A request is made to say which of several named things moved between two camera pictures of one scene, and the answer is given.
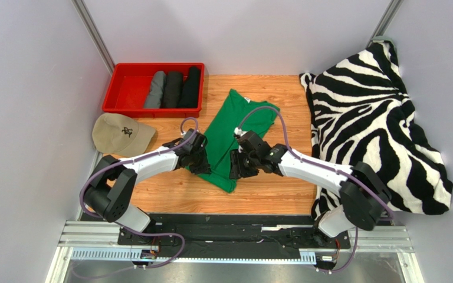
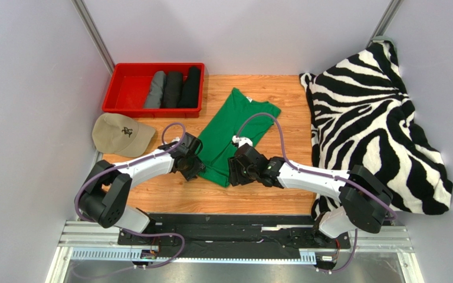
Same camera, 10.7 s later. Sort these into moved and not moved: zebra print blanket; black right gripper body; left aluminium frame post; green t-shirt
Moved: black right gripper body
Not moved: zebra print blanket; left aluminium frame post; green t-shirt
